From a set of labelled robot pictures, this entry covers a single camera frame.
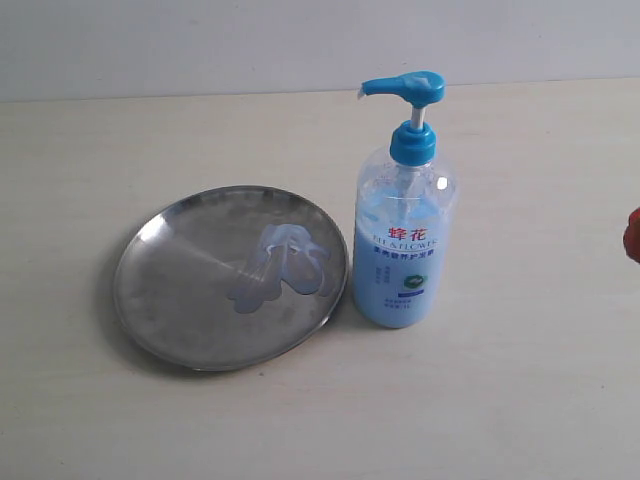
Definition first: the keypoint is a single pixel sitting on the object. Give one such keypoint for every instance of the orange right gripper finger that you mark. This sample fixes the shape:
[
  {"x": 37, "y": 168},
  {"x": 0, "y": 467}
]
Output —
[{"x": 631, "y": 236}]

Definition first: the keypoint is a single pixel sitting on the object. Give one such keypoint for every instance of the blue pump lotion bottle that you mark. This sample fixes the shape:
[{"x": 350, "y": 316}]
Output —
[{"x": 406, "y": 193}]

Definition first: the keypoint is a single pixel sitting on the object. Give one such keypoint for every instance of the pale blue soap blob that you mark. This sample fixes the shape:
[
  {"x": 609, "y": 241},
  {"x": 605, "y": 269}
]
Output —
[{"x": 284, "y": 254}]

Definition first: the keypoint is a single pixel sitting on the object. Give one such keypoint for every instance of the round stainless steel plate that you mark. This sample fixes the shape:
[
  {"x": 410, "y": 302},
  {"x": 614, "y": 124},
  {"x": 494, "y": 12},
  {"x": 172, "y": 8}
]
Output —
[{"x": 171, "y": 283}]

